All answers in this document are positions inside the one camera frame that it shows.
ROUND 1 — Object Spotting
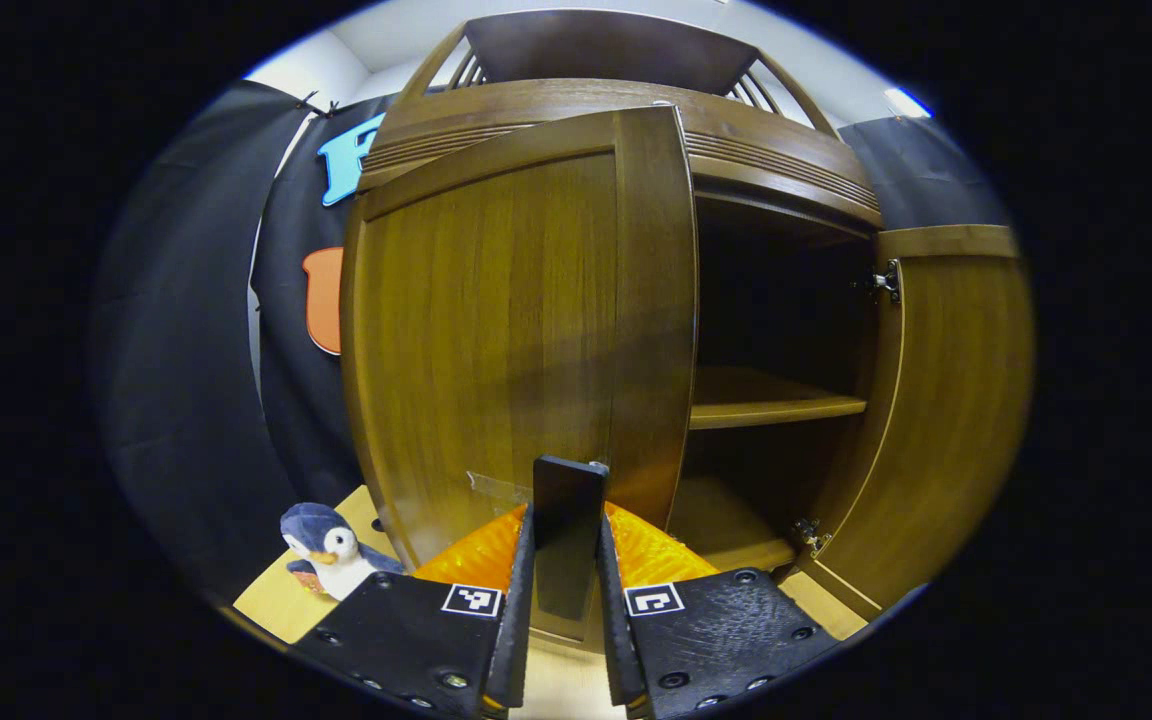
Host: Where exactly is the black door handle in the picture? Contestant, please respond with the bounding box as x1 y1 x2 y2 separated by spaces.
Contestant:
533 455 610 621

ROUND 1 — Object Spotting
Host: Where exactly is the wooden inner shelf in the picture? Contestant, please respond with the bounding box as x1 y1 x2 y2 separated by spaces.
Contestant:
688 365 869 431

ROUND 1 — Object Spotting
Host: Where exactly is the wooden shoe cabinet door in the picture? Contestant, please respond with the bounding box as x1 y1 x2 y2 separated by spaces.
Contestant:
341 105 699 641
801 225 1035 621

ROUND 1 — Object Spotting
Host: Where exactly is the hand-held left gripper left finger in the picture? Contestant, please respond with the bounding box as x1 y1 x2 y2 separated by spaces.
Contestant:
286 505 535 719

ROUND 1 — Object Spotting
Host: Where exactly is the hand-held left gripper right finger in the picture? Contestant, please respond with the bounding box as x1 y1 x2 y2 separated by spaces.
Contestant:
596 500 842 719

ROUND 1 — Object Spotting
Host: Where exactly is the penguin plush toy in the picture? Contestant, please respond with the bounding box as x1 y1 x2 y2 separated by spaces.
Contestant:
279 502 405 601

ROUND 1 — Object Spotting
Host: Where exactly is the wooden double-door shoe cabinet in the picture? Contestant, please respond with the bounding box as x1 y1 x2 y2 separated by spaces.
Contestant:
341 10 1035 641

